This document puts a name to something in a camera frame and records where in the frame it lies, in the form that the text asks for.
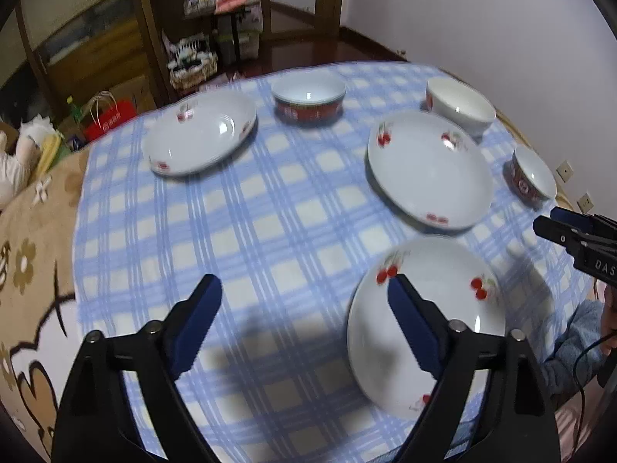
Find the person's right forearm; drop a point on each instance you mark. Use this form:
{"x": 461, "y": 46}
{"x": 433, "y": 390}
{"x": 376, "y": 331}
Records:
{"x": 573, "y": 342}

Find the red patterned bowl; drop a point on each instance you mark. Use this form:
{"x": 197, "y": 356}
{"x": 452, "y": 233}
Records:
{"x": 308, "y": 106}
{"x": 530, "y": 178}

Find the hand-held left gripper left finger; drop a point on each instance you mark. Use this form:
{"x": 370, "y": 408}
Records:
{"x": 197, "y": 328}

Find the white ceramic bowl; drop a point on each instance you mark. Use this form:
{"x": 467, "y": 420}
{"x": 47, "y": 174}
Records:
{"x": 458, "y": 106}

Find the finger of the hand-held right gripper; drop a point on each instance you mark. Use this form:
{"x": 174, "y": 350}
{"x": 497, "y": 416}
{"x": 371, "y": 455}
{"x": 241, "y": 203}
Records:
{"x": 554, "y": 231}
{"x": 569, "y": 214}

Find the woven basket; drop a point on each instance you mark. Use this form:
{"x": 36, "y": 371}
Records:
{"x": 193, "y": 70}

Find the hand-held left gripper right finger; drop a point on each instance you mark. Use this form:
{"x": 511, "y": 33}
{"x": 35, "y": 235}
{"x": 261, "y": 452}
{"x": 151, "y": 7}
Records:
{"x": 414, "y": 328}

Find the white storage boxes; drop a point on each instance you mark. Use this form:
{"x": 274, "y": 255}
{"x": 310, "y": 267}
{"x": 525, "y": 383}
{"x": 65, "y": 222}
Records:
{"x": 248, "y": 33}

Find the blue plaid blanket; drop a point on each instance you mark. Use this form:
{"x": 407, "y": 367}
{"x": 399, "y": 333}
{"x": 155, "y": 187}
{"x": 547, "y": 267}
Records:
{"x": 270, "y": 231}

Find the beige wall socket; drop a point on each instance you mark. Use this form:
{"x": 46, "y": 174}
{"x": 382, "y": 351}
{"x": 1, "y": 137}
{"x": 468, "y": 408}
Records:
{"x": 565, "y": 169}
{"x": 585, "y": 201}

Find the white cherry print plate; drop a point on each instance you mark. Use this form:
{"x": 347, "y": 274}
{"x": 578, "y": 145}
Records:
{"x": 371, "y": 357}
{"x": 429, "y": 173}
{"x": 202, "y": 130}

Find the wooden shelf cabinet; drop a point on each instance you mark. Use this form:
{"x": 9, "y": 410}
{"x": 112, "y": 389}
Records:
{"x": 144, "y": 33}

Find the white plush toy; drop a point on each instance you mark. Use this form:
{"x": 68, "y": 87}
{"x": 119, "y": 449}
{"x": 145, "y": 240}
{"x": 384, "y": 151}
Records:
{"x": 19, "y": 164}

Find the red paper bag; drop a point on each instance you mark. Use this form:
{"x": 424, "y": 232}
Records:
{"x": 108, "y": 123}

